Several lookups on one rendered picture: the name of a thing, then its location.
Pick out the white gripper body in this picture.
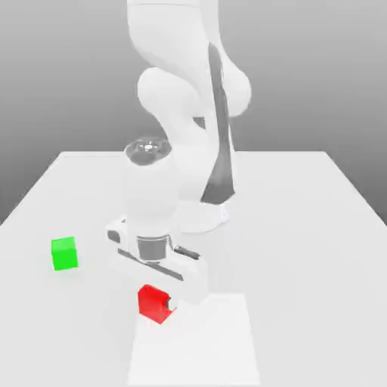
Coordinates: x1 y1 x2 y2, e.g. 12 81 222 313
109 246 209 305

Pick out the small red cube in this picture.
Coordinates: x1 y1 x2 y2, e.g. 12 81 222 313
137 283 178 325

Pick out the small green cube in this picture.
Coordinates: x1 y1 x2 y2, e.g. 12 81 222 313
51 236 79 272

